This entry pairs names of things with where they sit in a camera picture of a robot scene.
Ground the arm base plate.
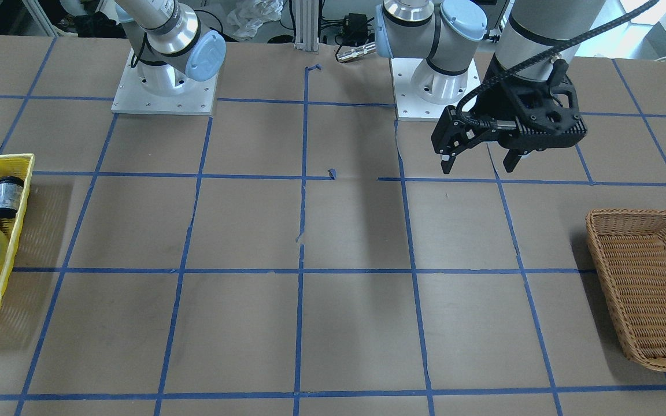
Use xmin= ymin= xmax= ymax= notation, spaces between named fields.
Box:
xmin=390 ymin=58 xmax=480 ymax=122
xmin=111 ymin=50 xmax=219 ymax=116

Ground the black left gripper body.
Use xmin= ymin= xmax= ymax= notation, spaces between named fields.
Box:
xmin=431 ymin=75 xmax=589 ymax=156

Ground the aluminium frame post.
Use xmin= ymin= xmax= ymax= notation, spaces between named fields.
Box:
xmin=289 ymin=1 xmax=322 ymax=54

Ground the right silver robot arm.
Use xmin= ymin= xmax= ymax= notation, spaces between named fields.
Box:
xmin=116 ymin=1 xmax=227 ymax=100

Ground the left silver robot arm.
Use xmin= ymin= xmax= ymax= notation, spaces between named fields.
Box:
xmin=373 ymin=1 xmax=604 ymax=174

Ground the small dark bottle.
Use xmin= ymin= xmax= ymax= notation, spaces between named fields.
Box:
xmin=0 ymin=176 xmax=24 ymax=219

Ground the brown wicker basket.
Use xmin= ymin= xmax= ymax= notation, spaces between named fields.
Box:
xmin=585 ymin=209 xmax=666 ymax=372

